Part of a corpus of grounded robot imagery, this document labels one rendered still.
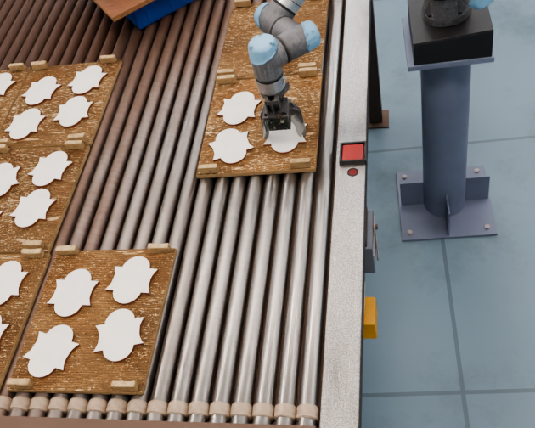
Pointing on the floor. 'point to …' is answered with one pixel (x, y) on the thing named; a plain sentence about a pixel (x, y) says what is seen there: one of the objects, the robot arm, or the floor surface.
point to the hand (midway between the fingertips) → (285, 134)
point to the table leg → (377, 120)
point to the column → (444, 159)
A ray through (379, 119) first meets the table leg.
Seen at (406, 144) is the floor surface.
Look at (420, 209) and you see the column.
